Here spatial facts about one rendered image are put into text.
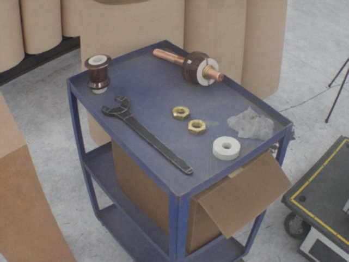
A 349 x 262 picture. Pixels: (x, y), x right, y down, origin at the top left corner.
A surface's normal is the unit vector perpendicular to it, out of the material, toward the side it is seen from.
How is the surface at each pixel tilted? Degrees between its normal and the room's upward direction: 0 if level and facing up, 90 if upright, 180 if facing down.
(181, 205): 90
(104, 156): 0
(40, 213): 90
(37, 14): 90
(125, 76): 0
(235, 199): 26
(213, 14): 90
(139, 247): 0
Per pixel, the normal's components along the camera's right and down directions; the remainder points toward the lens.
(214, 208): 0.30, -0.47
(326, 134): 0.02, -0.77
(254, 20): -0.23, 0.62
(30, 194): 0.65, 0.50
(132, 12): 0.25, 0.62
